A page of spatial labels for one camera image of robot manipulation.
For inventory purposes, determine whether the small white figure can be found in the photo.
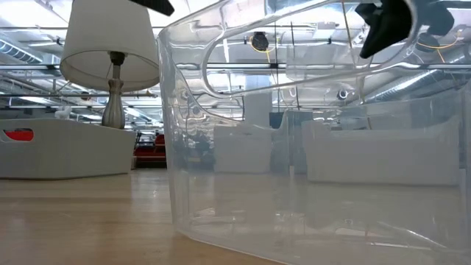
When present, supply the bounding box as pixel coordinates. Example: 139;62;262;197
54;105;74;121

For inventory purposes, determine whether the silver ventilation duct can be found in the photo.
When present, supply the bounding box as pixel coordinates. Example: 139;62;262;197
364;54;471;106
0;38;47;66

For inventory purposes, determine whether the red shelf unit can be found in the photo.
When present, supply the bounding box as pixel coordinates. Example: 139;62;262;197
132;132;167;169

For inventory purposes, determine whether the white shade table lamp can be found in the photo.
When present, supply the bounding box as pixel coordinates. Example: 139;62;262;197
60;0;160;130

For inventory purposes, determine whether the gray plastic basket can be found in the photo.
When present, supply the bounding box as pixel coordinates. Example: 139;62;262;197
0;117;138;180

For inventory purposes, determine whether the clear plastic basket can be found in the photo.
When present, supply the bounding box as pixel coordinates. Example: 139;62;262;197
157;0;471;265

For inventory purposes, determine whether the black ceiling dome device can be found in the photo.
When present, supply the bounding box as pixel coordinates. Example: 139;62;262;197
417;32;442;53
252;32;270;52

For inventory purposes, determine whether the yellow hanging cable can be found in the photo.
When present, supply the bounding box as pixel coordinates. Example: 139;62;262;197
340;0;371;130

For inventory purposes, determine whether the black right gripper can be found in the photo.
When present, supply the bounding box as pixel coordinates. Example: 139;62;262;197
354;0;456;60

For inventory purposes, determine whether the white plastic basket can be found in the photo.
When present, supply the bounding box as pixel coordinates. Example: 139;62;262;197
300;116;461;186

